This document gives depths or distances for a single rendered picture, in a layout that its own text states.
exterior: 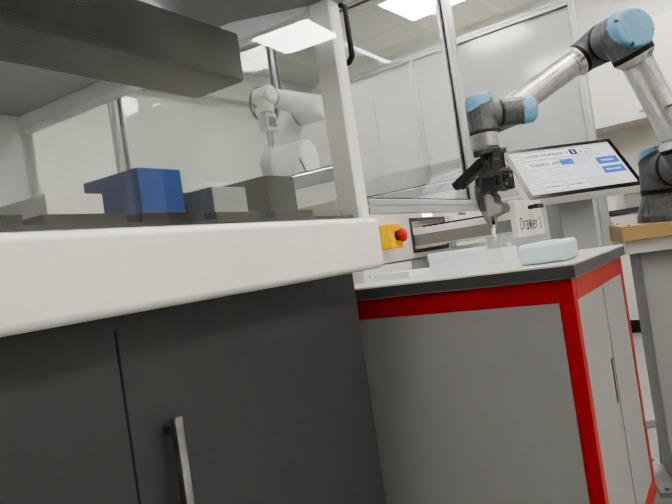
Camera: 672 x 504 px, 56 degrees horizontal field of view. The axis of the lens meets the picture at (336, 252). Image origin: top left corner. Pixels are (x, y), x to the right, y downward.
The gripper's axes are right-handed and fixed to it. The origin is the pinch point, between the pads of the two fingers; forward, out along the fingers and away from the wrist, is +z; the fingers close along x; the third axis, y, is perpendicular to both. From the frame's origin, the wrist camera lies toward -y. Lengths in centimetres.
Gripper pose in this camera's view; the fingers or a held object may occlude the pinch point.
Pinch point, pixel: (490, 223)
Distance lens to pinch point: 177.3
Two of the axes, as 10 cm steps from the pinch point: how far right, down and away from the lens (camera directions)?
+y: 7.1, -1.2, -6.9
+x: 6.9, -0.9, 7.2
